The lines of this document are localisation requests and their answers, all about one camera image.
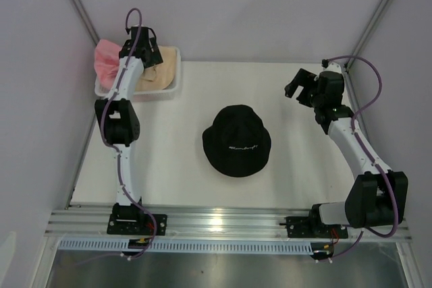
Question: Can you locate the beige bucket hat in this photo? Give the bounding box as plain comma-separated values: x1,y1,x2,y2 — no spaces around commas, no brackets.
135,47,177,92

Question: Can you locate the pink bucket hat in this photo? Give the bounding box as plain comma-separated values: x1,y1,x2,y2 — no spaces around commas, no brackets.
94,39,122,90

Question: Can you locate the black bucket hat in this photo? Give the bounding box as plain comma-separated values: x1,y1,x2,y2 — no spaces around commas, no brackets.
202,105,271,178

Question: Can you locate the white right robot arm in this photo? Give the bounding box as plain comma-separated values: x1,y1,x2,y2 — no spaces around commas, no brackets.
284,63,408,237

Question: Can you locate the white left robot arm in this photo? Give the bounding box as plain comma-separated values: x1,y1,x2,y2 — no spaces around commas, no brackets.
94,26,167,236

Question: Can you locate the white plastic basket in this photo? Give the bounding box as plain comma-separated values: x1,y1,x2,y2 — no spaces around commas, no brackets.
94,48,182,101

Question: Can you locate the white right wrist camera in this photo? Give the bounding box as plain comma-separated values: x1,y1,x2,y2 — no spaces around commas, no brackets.
321,59,342,74

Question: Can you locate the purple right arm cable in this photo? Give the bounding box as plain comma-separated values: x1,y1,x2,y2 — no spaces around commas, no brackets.
303,54,399,265

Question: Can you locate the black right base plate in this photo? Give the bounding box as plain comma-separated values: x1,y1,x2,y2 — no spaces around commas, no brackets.
279,217,348,239

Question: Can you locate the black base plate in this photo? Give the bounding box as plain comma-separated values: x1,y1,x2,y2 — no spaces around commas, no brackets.
279,217,348,239
107,214,167,236

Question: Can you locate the aluminium corner post right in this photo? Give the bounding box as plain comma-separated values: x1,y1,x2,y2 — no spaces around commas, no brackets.
351,0,393,56

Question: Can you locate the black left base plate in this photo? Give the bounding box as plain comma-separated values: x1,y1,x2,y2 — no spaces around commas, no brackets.
107,214,167,236

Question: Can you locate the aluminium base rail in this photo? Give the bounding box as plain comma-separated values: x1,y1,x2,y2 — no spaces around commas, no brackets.
43,205,411,240

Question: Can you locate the white slotted cable duct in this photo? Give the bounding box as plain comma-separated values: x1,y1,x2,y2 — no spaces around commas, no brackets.
58,237,313,256

